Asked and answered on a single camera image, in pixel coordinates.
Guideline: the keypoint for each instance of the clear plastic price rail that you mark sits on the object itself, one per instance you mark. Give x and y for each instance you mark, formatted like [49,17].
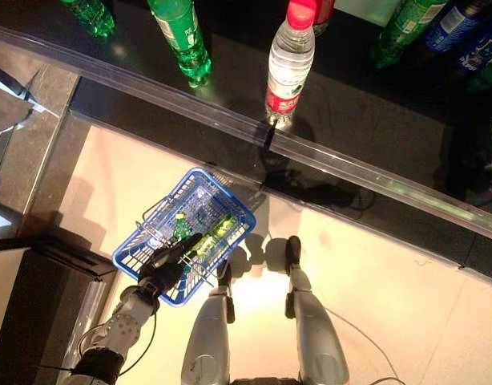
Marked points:
[390,187]
[110,80]

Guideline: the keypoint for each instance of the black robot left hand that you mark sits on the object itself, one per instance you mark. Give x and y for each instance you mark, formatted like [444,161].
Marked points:
[166,268]

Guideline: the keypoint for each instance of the black side shelving unit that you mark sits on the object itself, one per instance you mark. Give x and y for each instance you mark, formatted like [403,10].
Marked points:
[37,301]

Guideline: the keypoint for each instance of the black zip tie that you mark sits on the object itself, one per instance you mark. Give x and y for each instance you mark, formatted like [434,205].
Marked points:
[270,134]

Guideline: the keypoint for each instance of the water bottle red cap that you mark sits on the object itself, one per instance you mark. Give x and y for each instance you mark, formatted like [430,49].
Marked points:
[290,64]
[324,16]

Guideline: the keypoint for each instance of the white shelf back panel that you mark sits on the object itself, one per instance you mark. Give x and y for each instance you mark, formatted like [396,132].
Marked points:
[362,8]

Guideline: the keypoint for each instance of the black middle shelf board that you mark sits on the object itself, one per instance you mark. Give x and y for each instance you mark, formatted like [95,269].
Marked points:
[350,104]

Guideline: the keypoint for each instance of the blue plastic shopping basket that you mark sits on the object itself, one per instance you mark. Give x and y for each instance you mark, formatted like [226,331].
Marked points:
[126,260]

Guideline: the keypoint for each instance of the black shelf base plinth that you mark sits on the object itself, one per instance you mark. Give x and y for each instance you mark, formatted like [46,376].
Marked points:
[170,132]

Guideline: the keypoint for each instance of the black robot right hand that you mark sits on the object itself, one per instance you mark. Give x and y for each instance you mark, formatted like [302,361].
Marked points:
[484,168]

